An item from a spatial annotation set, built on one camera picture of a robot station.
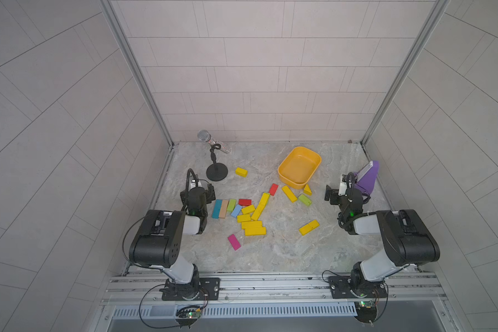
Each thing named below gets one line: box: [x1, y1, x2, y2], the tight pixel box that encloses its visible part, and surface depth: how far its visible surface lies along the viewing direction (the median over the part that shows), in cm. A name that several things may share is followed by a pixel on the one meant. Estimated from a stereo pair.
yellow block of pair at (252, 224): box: [241, 220, 263, 230], surface depth 88 cm
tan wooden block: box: [218, 199, 229, 219], surface depth 91 cm
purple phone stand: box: [354, 160, 380, 196], surface depth 90 cm
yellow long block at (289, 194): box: [281, 185, 298, 203], surface depth 98 cm
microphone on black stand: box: [197, 129, 232, 182], surface depth 103 cm
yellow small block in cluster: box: [242, 204, 256, 216], surface depth 91 cm
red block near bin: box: [268, 183, 279, 197], surface depth 101 cm
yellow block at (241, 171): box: [235, 166, 249, 178], surface depth 104 cm
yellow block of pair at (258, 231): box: [244, 226, 267, 237], surface depth 86 cm
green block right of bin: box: [298, 193, 312, 207], surface depth 95 cm
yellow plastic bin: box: [278, 146, 322, 190], surface depth 108 cm
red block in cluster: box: [238, 198, 253, 207], surface depth 93 cm
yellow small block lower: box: [237, 214, 252, 223], surface depth 89 cm
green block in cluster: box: [226, 199, 237, 213], surface depth 93 cm
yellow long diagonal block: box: [251, 192, 271, 221], surface depth 93 cm
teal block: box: [211, 199, 223, 220], surface depth 92 cm
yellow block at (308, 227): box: [298, 219, 320, 236], surface depth 87 cm
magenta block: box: [228, 233, 242, 252], surface depth 84 cm
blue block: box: [231, 204, 243, 218], surface depth 91 cm
